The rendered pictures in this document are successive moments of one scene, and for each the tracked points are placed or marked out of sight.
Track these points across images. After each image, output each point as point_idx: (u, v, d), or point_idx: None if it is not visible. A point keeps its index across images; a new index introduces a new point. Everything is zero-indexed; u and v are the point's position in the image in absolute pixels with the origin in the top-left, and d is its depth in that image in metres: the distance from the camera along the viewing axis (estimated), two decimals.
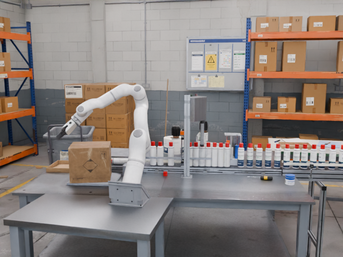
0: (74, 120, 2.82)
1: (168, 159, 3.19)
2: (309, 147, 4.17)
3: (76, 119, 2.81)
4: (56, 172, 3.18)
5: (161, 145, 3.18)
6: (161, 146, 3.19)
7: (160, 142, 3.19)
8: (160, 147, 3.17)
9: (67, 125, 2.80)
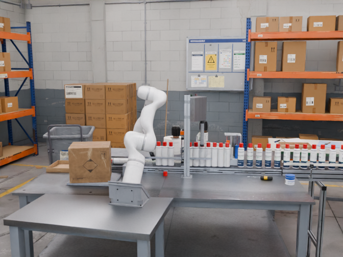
0: None
1: (168, 159, 3.19)
2: (309, 147, 4.17)
3: None
4: (56, 172, 3.18)
5: (166, 145, 3.18)
6: (166, 146, 3.18)
7: (165, 142, 3.19)
8: (164, 147, 3.17)
9: None
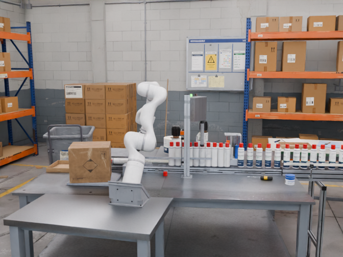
0: (141, 131, 3.19)
1: (180, 159, 3.19)
2: (309, 147, 4.17)
3: (140, 129, 3.18)
4: (56, 172, 3.18)
5: (179, 145, 3.18)
6: (178, 146, 3.18)
7: (177, 142, 3.18)
8: (177, 147, 3.17)
9: None
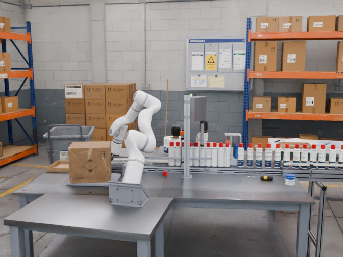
0: (114, 140, 3.22)
1: (180, 159, 3.19)
2: (309, 147, 4.17)
3: (113, 138, 3.21)
4: (56, 172, 3.18)
5: (179, 145, 3.18)
6: (178, 146, 3.18)
7: (177, 142, 3.18)
8: (177, 147, 3.17)
9: None
